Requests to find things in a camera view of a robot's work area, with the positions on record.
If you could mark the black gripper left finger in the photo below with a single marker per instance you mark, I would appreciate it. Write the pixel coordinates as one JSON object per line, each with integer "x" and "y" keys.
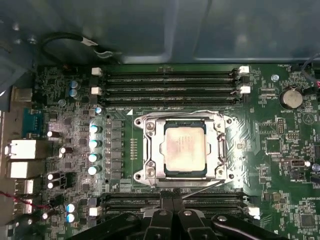
{"x": 160, "y": 225}

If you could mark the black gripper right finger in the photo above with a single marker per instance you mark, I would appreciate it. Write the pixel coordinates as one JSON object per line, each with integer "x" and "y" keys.
{"x": 190, "y": 227}

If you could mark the metal socket cover frame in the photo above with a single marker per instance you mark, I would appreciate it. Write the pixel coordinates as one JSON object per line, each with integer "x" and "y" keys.
{"x": 156, "y": 150}

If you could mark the silver square CPU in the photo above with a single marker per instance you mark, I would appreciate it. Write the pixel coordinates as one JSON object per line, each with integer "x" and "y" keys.
{"x": 185, "y": 150}

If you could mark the RAM slot with white latches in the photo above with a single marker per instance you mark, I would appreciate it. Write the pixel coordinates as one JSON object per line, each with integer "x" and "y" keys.
{"x": 125, "y": 203}
{"x": 170, "y": 74}
{"x": 170, "y": 89}

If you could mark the RAM slot with black latches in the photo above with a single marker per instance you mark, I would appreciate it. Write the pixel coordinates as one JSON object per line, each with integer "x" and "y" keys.
{"x": 170, "y": 99}
{"x": 170, "y": 80}
{"x": 125, "y": 196}
{"x": 232, "y": 212}

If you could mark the CPU socket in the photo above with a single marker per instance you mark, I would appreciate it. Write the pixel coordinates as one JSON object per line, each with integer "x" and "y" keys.
{"x": 152, "y": 125}

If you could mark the green motherboard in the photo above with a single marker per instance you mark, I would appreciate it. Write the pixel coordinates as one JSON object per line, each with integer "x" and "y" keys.
{"x": 250, "y": 155}

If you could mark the silver rear port block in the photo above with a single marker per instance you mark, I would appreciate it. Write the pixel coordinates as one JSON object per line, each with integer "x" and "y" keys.
{"x": 25, "y": 187}
{"x": 25, "y": 149}
{"x": 25, "y": 170}
{"x": 22, "y": 95}

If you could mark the blue rear port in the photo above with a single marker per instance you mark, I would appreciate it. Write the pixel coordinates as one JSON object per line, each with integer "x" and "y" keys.
{"x": 32, "y": 122}

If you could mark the round coin battery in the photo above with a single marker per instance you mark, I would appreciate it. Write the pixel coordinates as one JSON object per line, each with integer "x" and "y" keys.
{"x": 291, "y": 97}

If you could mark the black open PC case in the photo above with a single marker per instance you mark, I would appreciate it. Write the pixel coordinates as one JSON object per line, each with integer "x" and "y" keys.
{"x": 150, "y": 30}

